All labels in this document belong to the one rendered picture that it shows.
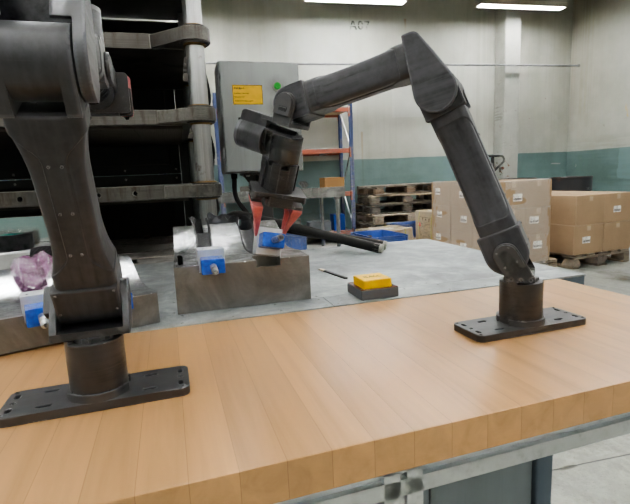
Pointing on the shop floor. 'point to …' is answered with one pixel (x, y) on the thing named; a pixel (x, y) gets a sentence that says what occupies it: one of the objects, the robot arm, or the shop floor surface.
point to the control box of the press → (236, 72)
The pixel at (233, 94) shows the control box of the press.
